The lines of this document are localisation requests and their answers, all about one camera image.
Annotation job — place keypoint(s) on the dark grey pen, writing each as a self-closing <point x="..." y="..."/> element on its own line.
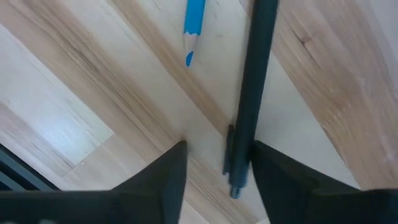
<point x="252" y="93"/>

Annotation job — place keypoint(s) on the black table frame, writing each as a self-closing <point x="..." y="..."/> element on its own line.
<point x="18" y="174"/>

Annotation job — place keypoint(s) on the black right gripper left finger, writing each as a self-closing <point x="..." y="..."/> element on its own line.
<point x="140" y="205"/>

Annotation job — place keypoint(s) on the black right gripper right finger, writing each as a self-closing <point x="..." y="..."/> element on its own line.
<point x="311" y="202"/>

